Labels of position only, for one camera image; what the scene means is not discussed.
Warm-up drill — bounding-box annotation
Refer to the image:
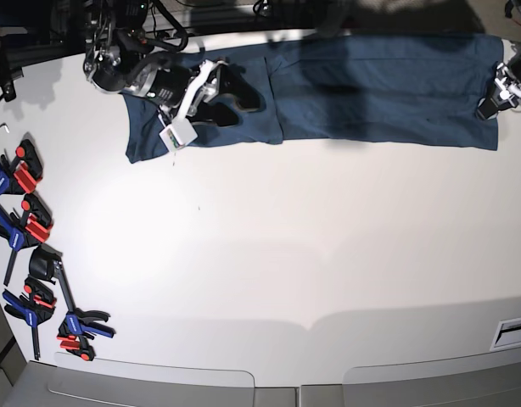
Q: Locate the blue red clamp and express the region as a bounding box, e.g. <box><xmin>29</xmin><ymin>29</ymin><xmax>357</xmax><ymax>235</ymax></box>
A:
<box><xmin>0</xmin><ymin>138</ymin><xmax>43</xmax><ymax>196</ymax></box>
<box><xmin>0</xmin><ymin>193</ymin><xmax>53</xmax><ymax>287</ymax></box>
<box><xmin>53</xmin><ymin>260</ymin><xmax>115</xmax><ymax>361</ymax></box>
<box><xmin>3</xmin><ymin>276</ymin><xmax>56</xmax><ymax>360</ymax></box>

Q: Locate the blue T-shirt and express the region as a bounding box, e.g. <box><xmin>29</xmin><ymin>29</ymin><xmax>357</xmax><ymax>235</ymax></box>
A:
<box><xmin>124</xmin><ymin>33</ymin><xmax>506</xmax><ymax>165</ymax></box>

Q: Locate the black tape roll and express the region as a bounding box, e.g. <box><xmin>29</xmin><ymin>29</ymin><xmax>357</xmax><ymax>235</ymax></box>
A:
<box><xmin>29</xmin><ymin>247</ymin><xmax>63</xmax><ymax>282</ymax></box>

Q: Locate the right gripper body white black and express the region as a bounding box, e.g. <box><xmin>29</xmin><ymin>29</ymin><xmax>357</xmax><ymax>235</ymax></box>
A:
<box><xmin>132</xmin><ymin>59</ymin><xmax>229</xmax><ymax>123</ymax></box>

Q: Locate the blue red clamp bottom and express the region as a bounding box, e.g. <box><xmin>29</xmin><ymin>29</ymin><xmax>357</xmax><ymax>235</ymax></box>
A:
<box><xmin>53</xmin><ymin>260</ymin><xmax>115</xmax><ymax>361</ymax></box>

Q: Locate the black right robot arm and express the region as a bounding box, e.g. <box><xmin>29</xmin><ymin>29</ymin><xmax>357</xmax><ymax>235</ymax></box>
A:
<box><xmin>83</xmin><ymin>1</ymin><xmax>261</xmax><ymax>127</ymax></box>

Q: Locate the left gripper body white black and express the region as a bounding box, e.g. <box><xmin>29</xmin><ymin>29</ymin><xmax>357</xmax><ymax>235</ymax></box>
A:
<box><xmin>491</xmin><ymin>42</ymin><xmax>521</xmax><ymax>109</ymax></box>

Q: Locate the blue red clamp top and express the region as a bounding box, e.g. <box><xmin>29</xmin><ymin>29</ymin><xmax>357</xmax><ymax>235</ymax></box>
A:
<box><xmin>0</xmin><ymin>138</ymin><xmax>43</xmax><ymax>196</ymax></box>

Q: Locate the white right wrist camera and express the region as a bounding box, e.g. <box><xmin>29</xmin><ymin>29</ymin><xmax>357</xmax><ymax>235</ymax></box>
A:
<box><xmin>159</xmin><ymin>119</ymin><xmax>198</xmax><ymax>153</ymax></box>

